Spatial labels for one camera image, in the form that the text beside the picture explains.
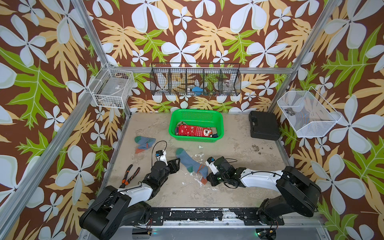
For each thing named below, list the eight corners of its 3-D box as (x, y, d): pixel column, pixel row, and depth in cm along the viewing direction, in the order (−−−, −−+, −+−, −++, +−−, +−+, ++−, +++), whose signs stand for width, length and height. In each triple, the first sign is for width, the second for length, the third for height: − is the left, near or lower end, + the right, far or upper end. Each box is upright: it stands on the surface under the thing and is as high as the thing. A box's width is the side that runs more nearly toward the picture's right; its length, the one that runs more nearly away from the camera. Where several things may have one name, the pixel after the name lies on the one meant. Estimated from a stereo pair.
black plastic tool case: (250, 138, 108) (253, 132, 103) (248, 115, 123) (251, 109, 118) (279, 142, 106) (283, 136, 101) (273, 118, 121) (277, 112, 115)
